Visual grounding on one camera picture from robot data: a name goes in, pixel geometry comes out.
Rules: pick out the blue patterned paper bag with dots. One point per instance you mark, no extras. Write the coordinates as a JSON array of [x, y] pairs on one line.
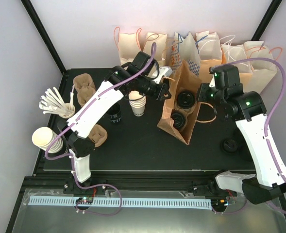
[[184, 49]]

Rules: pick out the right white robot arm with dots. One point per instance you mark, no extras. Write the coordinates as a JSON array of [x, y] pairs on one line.
[[225, 92]]

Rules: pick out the stacked pulp cup carriers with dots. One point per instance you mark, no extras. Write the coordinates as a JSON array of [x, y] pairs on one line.
[[85, 88]]

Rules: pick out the cup of white stirrers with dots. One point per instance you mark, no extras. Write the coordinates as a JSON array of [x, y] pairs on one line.
[[53, 103]]

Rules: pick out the white cream logo bag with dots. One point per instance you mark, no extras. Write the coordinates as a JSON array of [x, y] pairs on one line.
[[259, 73]]

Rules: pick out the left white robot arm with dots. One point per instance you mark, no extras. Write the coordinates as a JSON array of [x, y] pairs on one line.
[[143, 75]]

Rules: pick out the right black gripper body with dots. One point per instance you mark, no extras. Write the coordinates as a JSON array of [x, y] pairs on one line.
[[203, 96]]

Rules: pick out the white paper cup stack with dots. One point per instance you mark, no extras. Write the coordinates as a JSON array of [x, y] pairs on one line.
[[137, 103]]

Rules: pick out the tilted paper cup stack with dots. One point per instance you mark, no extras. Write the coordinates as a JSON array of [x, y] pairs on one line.
[[42, 138]]

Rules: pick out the orange white paper bag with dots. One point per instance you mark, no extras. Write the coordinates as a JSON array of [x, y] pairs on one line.
[[210, 53]]

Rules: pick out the white slotted cable duct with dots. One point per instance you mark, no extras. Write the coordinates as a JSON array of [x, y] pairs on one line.
[[121, 202]]

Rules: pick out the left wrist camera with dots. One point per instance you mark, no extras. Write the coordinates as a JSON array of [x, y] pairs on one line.
[[161, 73]]

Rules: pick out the brown kraft paper bag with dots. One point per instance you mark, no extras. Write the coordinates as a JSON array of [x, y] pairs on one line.
[[183, 79]]

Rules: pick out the black paper cup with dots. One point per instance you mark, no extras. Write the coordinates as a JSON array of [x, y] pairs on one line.
[[114, 113]]

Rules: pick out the black cup lid stack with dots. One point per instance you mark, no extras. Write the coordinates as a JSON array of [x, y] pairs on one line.
[[229, 145]]

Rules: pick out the cream paper bag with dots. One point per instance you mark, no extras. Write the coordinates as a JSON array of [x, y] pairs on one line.
[[160, 40]]

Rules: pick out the brown pulp cup carrier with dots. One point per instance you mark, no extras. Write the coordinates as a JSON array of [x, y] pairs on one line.
[[190, 114]]

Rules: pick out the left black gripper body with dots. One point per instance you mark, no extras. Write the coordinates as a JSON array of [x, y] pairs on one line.
[[150, 92]]

